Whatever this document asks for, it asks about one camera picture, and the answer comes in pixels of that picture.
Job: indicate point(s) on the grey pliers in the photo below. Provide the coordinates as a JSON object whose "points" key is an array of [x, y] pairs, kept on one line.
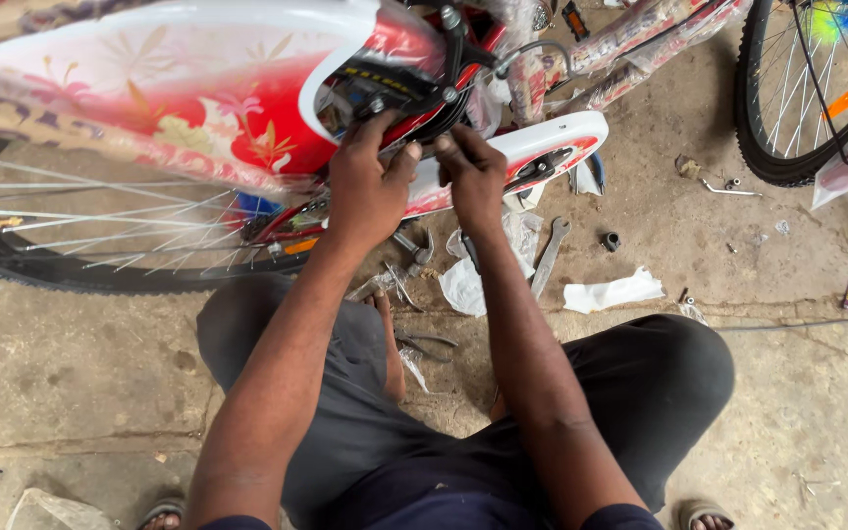
{"points": [[424, 342]]}

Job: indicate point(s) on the person's left hand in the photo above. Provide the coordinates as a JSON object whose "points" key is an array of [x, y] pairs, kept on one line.
{"points": [[361, 191]]}

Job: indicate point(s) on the clear plastic bag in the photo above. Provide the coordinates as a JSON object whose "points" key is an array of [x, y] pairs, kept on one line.
{"points": [[56, 511]]}

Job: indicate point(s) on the steel open-end wrench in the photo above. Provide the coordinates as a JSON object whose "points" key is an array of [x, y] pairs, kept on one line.
{"points": [[548, 257]]}

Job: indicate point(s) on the person's navy shirt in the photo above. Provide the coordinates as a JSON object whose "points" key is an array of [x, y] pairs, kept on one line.
{"points": [[439, 511]]}

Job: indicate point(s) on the white red floral mudguard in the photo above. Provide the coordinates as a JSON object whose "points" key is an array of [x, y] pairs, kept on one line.
{"points": [[196, 96]]}

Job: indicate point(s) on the black bicycle pedal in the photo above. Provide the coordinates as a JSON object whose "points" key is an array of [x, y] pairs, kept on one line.
{"points": [[575, 20]]}

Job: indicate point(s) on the wrapped red bicycle frame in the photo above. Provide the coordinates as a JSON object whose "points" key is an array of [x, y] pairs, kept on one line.
{"points": [[615, 44]]}

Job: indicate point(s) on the white paper sheet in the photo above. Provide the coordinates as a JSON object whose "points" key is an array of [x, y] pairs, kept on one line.
{"points": [[612, 291]]}

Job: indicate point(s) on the person's dark trousers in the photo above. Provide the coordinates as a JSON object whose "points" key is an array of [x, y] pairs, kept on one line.
{"points": [[645, 383]]}

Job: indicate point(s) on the clear plastic wrapper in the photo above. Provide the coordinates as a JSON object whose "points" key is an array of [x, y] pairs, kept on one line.
{"points": [[383, 283]]}

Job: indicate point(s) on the person's bare foot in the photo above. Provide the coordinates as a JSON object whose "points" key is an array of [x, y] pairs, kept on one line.
{"points": [[392, 353]]}

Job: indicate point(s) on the black bicycle brake caliper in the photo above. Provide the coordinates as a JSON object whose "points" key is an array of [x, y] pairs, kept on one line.
{"points": [[435, 73]]}

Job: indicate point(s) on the white plastic bag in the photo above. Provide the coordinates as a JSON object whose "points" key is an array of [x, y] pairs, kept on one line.
{"points": [[464, 287]]}

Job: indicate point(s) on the small clear plastic piece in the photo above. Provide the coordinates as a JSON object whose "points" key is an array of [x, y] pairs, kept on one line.
{"points": [[414, 366]]}

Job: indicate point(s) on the small metal bolt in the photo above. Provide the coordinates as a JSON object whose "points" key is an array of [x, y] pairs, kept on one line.
{"points": [[685, 296]]}

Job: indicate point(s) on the steel hammer head tool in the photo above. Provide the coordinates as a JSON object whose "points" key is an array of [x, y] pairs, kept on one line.
{"points": [[416, 250]]}

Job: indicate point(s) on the bent metal rod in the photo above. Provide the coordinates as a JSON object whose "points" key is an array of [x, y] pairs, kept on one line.
{"points": [[729, 191]]}

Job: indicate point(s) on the person's right hand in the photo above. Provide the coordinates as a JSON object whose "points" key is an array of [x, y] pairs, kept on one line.
{"points": [[479, 188]]}

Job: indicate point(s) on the spoked bicycle wheel black tyre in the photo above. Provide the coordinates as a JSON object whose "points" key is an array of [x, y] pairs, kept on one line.
{"points": [[100, 235]]}

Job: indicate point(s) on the bicycle wheel with colourful ornament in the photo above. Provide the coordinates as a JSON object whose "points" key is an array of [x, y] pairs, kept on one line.
{"points": [[785, 96]]}

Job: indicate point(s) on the crumpled brown paper scrap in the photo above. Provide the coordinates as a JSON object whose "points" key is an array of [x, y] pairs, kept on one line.
{"points": [[687, 166]]}

